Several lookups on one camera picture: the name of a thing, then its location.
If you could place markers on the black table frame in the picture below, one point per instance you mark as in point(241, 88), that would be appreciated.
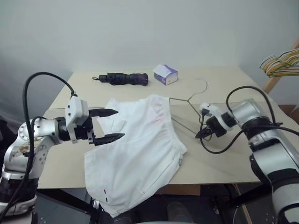
point(210, 198)

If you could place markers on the white cloth shorts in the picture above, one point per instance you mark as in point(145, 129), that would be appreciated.
point(140, 144)

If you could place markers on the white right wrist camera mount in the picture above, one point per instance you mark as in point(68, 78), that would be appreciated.
point(210, 108)

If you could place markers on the wooden clothes rack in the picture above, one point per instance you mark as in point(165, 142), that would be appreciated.
point(272, 84)

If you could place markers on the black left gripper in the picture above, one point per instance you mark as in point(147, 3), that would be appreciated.
point(81, 133)

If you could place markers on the purple tissue box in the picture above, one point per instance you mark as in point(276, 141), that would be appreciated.
point(167, 75)

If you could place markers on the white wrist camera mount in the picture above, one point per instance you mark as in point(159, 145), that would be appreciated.
point(76, 109)
point(210, 108)

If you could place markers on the black folded umbrella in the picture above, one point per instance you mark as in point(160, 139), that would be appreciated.
point(126, 79)

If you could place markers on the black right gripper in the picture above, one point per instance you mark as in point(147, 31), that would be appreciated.
point(218, 127)

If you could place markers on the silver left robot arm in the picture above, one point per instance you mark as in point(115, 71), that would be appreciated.
point(39, 130)

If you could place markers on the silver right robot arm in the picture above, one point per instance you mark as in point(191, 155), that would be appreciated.
point(275, 144)

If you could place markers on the bunch of coloured hangers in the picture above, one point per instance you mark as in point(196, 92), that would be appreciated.
point(275, 60)

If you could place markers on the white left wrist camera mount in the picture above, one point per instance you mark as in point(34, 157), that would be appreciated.
point(76, 109)

